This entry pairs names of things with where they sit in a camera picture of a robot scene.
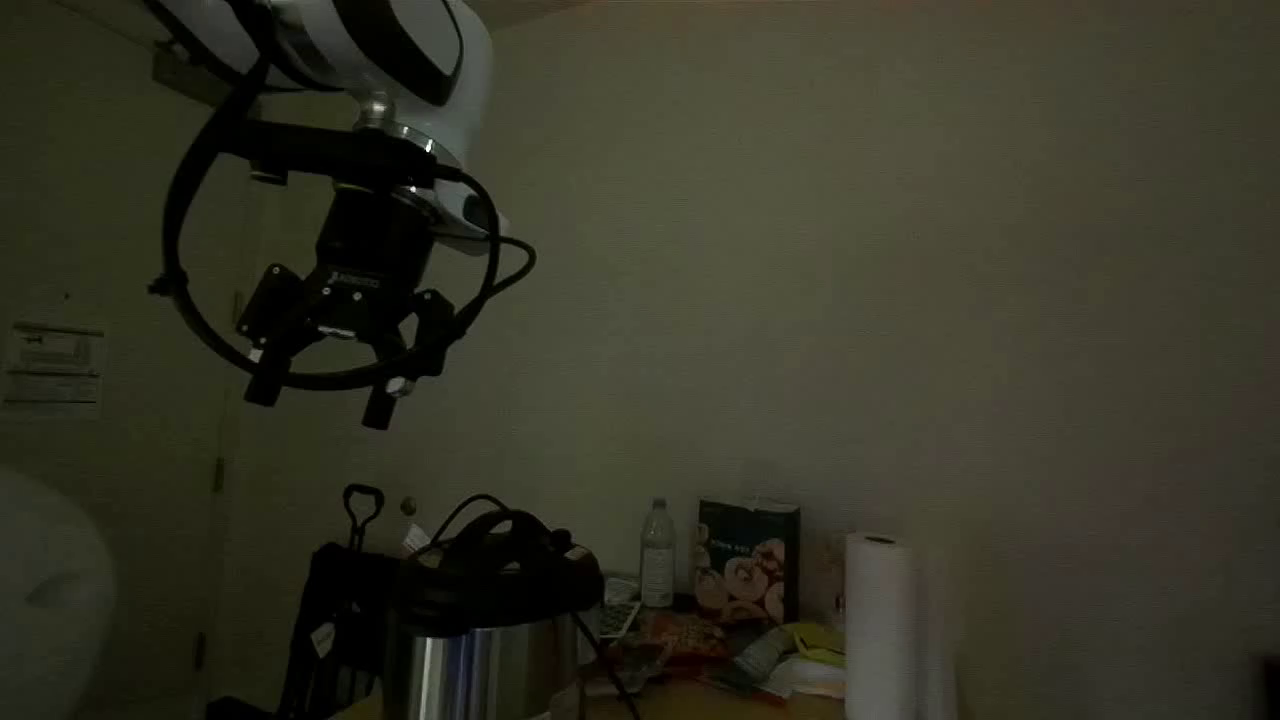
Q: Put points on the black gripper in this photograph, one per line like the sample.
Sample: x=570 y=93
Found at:
x=366 y=281

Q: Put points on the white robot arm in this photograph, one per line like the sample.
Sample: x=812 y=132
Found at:
x=377 y=97

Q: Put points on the black robot wiring loop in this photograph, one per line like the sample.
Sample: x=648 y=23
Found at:
x=184 y=253

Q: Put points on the paper sign on door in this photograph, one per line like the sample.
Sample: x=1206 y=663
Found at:
x=48 y=371

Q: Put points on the black folding cart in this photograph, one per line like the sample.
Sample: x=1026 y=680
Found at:
x=343 y=620

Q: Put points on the white rounded object at left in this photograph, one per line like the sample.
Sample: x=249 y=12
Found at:
x=53 y=602

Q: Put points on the clear plastic water bottle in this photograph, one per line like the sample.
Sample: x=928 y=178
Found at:
x=657 y=556

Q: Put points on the red snack bag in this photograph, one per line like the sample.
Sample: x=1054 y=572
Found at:
x=664 y=640

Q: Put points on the green snack box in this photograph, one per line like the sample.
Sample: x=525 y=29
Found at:
x=744 y=561

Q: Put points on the yellow snack packet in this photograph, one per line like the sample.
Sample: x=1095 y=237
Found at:
x=794 y=663

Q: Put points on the white paper towel roll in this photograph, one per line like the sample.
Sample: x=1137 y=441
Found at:
x=879 y=631

